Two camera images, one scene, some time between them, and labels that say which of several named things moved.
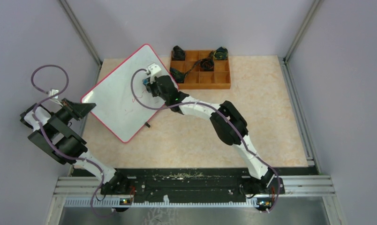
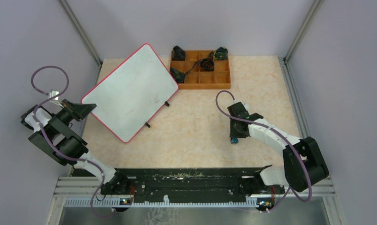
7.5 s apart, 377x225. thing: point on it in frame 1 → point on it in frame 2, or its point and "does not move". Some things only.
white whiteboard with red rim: (113, 96) does not move
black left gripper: (78, 110) does not move
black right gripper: (150, 86) → (234, 134)
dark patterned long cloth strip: (206, 64) does not move
